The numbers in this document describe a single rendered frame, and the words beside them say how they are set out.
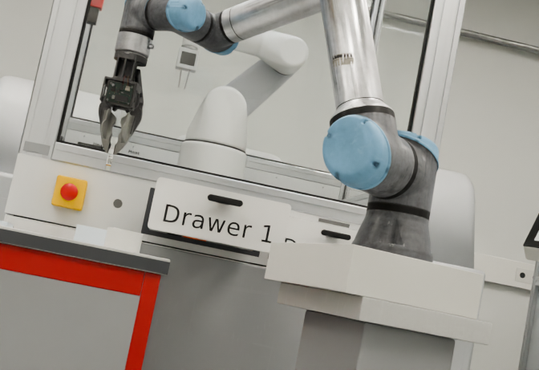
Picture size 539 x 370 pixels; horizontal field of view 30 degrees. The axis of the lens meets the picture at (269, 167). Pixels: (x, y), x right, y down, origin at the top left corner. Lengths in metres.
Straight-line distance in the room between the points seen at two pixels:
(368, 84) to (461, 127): 4.28
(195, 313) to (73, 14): 0.78
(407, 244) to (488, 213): 4.27
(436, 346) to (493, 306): 4.25
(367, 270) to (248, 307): 0.84
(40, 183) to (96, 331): 0.68
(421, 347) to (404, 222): 0.22
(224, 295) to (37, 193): 0.51
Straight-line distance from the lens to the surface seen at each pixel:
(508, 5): 6.28
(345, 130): 1.71
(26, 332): 1.85
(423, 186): 1.82
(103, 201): 2.44
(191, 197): 2.10
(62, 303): 1.85
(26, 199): 2.44
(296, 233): 2.46
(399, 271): 1.69
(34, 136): 2.46
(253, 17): 2.12
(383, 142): 1.69
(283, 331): 2.47
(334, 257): 1.68
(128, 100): 2.11
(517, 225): 6.11
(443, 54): 2.63
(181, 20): 2.08
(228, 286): 2.45
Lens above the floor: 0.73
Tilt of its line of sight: 7 degrees up
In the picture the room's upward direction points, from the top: 11 degrees clockwise
